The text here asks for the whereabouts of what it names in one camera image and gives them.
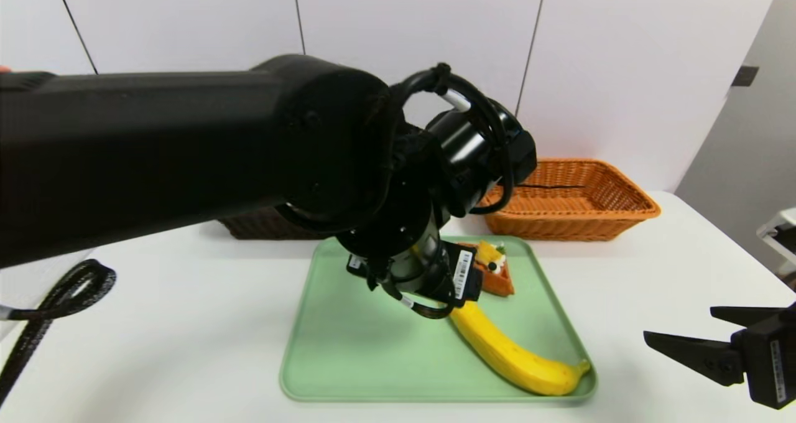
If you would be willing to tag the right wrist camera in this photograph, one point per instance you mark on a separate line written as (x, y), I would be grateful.
(780, 236)

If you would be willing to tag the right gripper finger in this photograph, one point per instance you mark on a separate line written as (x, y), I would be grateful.
(743, 314)
(690, 354)

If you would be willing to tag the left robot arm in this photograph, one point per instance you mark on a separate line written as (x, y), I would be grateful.
(155, 155)

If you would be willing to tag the orange wicker basket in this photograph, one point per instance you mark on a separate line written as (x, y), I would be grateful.
(591, 218)

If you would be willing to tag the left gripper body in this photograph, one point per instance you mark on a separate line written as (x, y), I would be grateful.
(464, 275)

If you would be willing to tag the black wall bracket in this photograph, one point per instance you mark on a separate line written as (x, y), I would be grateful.
(745, 76)

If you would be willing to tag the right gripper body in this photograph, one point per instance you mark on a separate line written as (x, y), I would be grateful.
(773, 361)

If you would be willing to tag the light green plastic tray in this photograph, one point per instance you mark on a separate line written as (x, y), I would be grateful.
(348, 361)

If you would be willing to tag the yellow banana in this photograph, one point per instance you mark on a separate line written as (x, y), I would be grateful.
(510, 354)

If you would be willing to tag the dark brown wicker basket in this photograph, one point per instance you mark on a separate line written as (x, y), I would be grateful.
(261, 227)

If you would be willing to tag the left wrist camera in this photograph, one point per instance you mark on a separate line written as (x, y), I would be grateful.
(522, 155)

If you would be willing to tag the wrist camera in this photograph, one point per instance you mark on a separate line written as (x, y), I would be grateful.
(522, 155)
(780, 236)

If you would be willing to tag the orange fruit tart slice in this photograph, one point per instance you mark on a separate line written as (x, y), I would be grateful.
(497, 283)

